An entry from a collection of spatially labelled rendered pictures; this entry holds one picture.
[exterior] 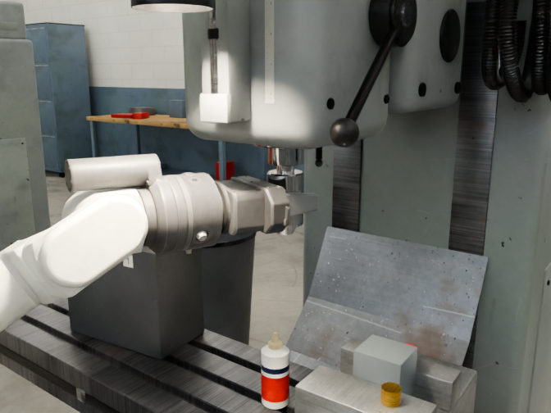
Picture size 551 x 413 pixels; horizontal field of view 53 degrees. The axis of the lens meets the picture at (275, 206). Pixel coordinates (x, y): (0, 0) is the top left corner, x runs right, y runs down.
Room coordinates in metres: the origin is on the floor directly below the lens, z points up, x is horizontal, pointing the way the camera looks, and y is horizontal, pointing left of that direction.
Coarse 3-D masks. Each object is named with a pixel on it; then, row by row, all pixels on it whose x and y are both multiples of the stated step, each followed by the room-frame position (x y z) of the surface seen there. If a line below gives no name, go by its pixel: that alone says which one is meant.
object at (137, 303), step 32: (128, 256) 0.85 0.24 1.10; (160, 256) 0.83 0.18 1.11; (192, 256) 0.90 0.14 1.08; (96, 288) 0.90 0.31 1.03; (128, 288) 0.86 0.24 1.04; (160, 288) 0.83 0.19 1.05; (192, 288) 0.90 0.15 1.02; (96, 320) 0.90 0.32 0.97; (128, 320) 0.86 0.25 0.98; (160, 320) 0.83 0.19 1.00; (192, 320) 0.90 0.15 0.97; (160, 352) 0.83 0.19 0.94
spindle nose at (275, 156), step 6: (270, 150) 0.68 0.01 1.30; (276, 150) 0.67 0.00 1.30; (282, 150) 0.67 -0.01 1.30; (288, 150) 0.67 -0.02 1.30; (294, 150) 0.67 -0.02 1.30; (300, 150) 0.68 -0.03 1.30; (270, 156) 0.68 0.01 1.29; (276, 156) 0.67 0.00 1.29; (282, 156) 0.67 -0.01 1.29; (288, 156) 0.67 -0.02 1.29; (294, 156) 0.67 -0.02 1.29; (300, 156) 0.68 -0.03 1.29; (270, 162) 0.68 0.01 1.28; (276, 162) 0.67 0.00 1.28; (282, 162) 0.67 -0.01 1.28; (288, 162) 0.67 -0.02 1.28; (294, 162) 0.67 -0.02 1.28; (300, 162) 0.68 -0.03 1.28
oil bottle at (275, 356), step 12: (276, 336) 0.71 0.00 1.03; (264, 348) 0.71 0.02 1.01; (276, 348) 0.70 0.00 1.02; (288, 348) 0.71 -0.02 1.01; (264, 360) 0.70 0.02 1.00; (276, 360) 0.69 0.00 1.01; (288, 360) 0.70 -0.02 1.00; (264, 372) 0.70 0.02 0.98; (276, 372) 0.69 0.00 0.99; (288, 372) 0.70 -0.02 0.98; (264, 384) 0.70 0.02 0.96; (276, 384) 0.69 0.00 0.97; (288, 384) 0.70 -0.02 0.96; (264, 396) 0.70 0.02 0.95; (276, 396) 0.69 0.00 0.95; (288, 396) 0.70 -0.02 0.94; (276, 408) 0.69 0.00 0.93
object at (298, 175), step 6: (270, 174) 0.68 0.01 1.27; (276, 174) 0.67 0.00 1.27; (282, 174) 0.67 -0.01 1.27; (288, 174) 0.67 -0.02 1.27; (294, 174) 0.67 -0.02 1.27; (300, 174) 0.68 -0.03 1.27; (270, 180) 0.68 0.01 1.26; (276, 180) 0.67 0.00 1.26; (282, 180) 0.67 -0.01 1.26; (288, 180) 0.67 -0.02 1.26; (294, 180) 0.67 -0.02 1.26; (300, 180) 0.68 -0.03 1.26
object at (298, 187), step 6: (282, 186) 0.67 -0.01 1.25; (288, 186) 0.67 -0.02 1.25; (294, 186) 0.67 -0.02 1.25; (300, 186) 0.68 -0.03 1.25; (288, 192) 0.67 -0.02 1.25; (294, 192) 0.67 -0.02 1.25; (300, 192) 0.68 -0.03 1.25; (294, 216) 0.67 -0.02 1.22; (300, 216) 0.68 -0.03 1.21; (294, 222) 0.67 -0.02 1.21; (300, 222) 0.68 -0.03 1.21; (288, 228) 0.67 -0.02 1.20
